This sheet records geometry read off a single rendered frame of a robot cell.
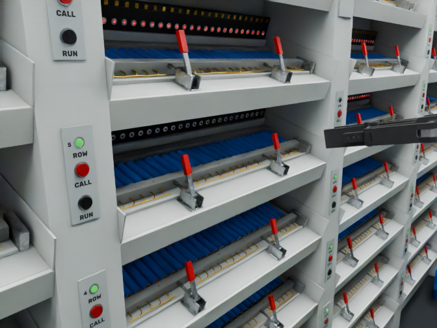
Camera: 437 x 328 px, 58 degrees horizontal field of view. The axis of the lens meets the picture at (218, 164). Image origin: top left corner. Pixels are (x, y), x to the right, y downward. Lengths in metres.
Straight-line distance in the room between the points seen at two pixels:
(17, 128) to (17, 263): 0.17
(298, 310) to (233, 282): 0.33
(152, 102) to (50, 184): 0.18
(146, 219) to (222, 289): 0.26
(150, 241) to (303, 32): 0.65
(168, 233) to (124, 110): 0.21
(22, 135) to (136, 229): 0.22
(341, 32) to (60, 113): 0.72
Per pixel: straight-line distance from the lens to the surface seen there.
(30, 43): 0.48
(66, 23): 0.50
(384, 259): 1.83
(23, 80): 0.49
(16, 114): 0.48
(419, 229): 2.23
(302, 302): 1.16
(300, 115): 1.04
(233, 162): 0.81
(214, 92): 0.66
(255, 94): 0.75
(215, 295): 0.80
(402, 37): 1.67
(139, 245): 0.61
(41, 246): 0.55
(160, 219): 0.63
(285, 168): 0.85
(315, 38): 1.01
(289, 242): 1.01
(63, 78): 0.50
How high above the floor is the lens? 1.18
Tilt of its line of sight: 14 degrees down
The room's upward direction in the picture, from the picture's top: 1 degrees counter-clockwise
